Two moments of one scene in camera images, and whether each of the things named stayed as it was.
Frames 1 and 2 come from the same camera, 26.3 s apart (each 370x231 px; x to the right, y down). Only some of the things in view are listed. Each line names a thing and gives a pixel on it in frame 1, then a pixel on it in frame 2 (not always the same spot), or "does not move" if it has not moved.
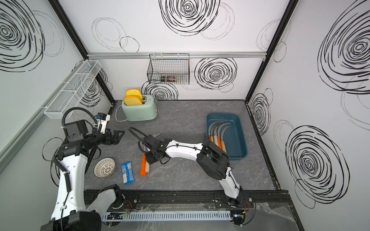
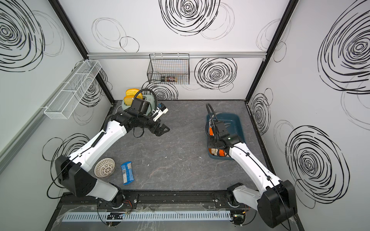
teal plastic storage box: (233, 136) does not move
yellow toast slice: (133, 94) does not move
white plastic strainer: (104, 167) does not move
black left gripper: (115, 138) → (160, 132)
